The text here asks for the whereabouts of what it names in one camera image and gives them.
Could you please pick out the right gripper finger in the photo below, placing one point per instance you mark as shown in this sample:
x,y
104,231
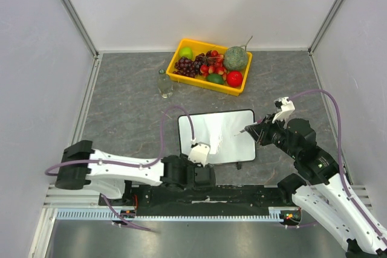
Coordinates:
x,y
255,134
262,125

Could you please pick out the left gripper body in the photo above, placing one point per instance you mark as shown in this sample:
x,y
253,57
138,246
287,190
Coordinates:
x,y
201,188

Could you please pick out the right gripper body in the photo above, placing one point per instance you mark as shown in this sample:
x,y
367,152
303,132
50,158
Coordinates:
x,y
261,133

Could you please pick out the white marker pen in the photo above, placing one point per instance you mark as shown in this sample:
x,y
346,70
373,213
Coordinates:
x,y
242,131

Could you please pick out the small whiteboard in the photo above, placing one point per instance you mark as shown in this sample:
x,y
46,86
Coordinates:
x,y
218,129

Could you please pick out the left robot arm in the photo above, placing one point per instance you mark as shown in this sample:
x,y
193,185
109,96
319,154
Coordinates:
x,y
82,166

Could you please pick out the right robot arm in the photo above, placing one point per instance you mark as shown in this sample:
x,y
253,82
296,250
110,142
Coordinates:
x,y
318,188

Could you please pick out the red apple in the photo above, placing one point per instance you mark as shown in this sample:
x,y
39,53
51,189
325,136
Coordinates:
x,y
234,79

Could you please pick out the green avocado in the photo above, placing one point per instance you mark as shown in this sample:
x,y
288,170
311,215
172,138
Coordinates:
x,y
215,78

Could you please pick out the green netted melon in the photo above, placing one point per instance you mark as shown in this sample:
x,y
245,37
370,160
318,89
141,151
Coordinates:
x,y
235,59

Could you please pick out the red cherry bunch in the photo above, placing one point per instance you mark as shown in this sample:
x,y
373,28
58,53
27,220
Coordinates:
x,y
211,63

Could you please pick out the purple grape bunch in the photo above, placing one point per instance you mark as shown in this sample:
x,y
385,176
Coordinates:
x,y
190,68

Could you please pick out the yellow plastic bin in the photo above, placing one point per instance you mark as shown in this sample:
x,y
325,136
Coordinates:
x,y
200,81

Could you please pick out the clear glass bottle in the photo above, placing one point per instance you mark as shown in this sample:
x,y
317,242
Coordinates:
x,y
164,84

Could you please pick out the green apple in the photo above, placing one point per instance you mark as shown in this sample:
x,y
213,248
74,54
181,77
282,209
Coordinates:
x,y
186,52

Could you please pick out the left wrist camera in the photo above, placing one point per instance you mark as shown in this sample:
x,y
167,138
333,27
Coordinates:
x,y
199,152

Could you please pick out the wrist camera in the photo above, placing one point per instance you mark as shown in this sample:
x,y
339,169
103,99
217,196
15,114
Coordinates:
x,y
199,152
285,108

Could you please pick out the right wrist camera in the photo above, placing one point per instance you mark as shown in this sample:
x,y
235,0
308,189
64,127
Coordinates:
x,y
285,108

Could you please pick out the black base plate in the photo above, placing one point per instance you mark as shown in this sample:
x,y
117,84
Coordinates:
x,y
177,195

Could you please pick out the white cable duct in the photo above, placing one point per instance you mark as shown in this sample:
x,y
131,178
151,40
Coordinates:
x,y
270,214

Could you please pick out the right aluminium frame post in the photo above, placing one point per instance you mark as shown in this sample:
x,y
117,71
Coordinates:
x,y
328,20

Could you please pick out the aluminium frame post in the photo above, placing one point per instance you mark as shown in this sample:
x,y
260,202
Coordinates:
x,y
328,20
71,10

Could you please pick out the left aluminium frame post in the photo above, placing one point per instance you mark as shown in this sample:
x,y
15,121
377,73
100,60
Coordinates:
x,y
71,10

